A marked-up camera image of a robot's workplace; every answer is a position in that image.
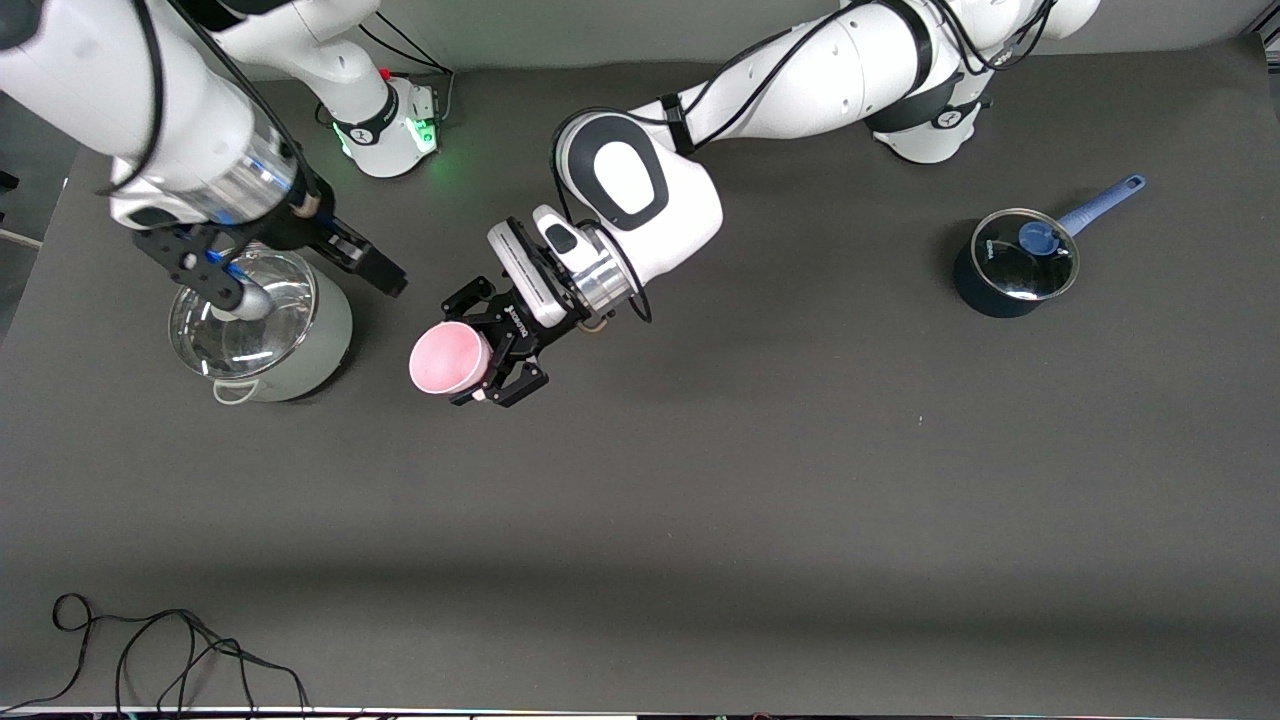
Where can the glass pot lid, pale knob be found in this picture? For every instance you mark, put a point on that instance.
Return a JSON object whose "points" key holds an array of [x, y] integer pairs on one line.
{"points": [[265, 345]]}

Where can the sage green cooking pot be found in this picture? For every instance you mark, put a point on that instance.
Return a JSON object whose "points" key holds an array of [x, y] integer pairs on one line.
{"points": [[330, 335]]}

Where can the pink plastic cup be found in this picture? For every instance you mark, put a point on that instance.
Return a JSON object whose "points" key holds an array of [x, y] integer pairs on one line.
{"points": [[450, 360]]}

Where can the glass lid with blue knob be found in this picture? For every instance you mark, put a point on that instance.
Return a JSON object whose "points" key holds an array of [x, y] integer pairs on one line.
{"points": [[1005, 265]]}

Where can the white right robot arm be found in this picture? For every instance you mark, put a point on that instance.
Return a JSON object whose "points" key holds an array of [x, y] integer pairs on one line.
{"points": [[120, 90]]}

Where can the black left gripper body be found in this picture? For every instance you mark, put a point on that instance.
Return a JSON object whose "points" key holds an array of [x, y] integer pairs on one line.
{"points": [[516, 327]]}

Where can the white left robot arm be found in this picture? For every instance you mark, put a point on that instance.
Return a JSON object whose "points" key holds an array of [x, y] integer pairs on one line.
{"points": [[800, 80]]}

